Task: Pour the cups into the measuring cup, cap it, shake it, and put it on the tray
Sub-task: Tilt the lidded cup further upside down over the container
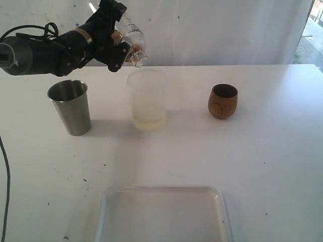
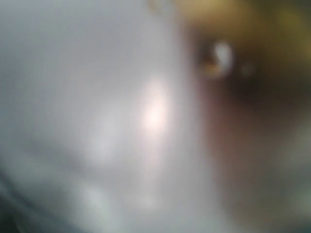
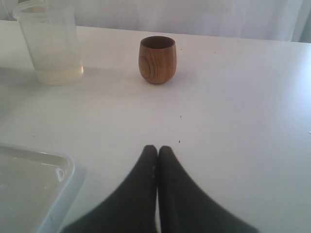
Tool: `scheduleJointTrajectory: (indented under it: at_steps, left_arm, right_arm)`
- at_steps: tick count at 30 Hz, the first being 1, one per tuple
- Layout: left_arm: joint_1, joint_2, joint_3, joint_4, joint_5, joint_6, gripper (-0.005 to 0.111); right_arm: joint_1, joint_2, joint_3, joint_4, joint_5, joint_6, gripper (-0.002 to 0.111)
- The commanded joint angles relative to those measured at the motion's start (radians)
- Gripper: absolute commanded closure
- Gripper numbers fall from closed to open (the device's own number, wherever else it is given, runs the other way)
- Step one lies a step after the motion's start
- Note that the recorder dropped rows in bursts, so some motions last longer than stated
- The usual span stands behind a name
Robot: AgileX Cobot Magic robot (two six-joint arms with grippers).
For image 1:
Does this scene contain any white plastic tray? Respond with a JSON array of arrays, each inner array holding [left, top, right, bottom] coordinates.
[[94, 186, 232, 241]]

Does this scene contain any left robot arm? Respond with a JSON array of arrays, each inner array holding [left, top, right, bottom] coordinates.
[[1, 1, 131, 77]]

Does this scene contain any translucent plastic container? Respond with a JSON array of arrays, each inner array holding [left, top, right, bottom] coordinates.
[[127, 69, 168, 132]]

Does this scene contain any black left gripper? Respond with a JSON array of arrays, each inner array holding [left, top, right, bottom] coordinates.
[[86, 1, 131, 72]]

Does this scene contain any brown wooden cup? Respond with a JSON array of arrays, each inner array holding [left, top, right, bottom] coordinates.
[[208, 83, 238, 119]]

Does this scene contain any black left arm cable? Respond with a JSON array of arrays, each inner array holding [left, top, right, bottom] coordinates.
[[0, 22, 60, 42]]

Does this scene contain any stainless steel cup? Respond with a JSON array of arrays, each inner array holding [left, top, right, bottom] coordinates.
[[47, 80, 91, 136]]

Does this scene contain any clear plastic jar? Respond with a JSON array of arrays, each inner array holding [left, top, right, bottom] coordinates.
[[115, 14, 146, 50]]

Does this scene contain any clear dome lid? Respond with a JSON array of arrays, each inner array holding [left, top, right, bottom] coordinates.
[[125, 43, 148, 69]]

